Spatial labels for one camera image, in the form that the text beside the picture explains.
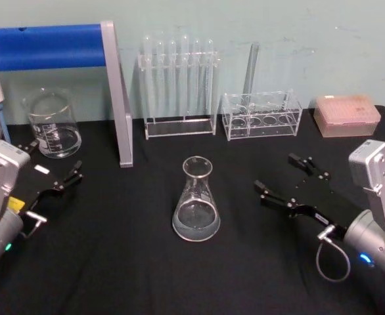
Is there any black table cloth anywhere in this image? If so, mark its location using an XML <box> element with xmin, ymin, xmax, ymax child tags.
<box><xmin>0</xmin><ymin>104</ymin><xmax>385</xmax><ymax>315</ymax></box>

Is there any clear glass conical flask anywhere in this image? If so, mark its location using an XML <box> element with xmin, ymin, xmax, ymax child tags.
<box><xmin>171</xmin><ymin>156</ymin><xmax>221</xmax><ymax>243</ymax></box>

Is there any clear glass beaker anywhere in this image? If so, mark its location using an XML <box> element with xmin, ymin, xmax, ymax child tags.
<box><xmin>23</xmin><ymin>87</ymin><xmax>83</xmax><ymax>159</ymax></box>

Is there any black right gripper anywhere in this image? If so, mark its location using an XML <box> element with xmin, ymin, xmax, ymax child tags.
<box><xmin>254</xmin><ymin>152</ymin><xmax>361</xmax><ymax>231</ymax></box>

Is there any grey cable with silver plug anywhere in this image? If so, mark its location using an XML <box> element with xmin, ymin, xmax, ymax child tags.
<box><xmin>315</xmin><ymin>226</ymin><xmax>351</xmax><ymax>283</ymax></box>

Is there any wide clear test tube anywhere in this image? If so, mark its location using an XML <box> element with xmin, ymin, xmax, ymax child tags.
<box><xmin>243</xmin><ymin>41</ymin><xmax>261</xmax><ymax>111</ymax></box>

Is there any tall clear acrylic tube rack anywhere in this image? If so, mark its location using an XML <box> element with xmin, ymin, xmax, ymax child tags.
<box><xmin>137</xmin><ymin>49</ymin><xmax>220</xmax><ymax>140</ymax></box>

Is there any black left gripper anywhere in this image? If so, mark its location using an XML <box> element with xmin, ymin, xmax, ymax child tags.
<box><xmin>10</xmin><ymin>140</ymin><xmax>84</xmax><ymax>215</ymax></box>

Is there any low clear acrylic tube rack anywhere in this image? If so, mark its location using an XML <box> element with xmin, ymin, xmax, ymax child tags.
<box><xmin>221</xmin><ymin>88</ymin><xmax>304</xmax><ymax>142</ymax></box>

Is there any grey stand with blue bar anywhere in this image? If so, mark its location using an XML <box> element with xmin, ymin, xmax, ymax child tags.
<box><xmin>0</xmin><ymin>20</ymin><xmax>135</xmax><ymax>169</ymax></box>

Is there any dark cable with silver plug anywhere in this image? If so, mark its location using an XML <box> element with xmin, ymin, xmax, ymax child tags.
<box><xmin>20</xmin><ymin>211</ymin><xmax>48</xmax><ymax>240</ymax></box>

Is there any pink pipette tip box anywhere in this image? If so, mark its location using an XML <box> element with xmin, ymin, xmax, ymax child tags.
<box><xmin>313</xmin><ymin>94</ymin><xmax>382</xmax><ymax>138</ymax></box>

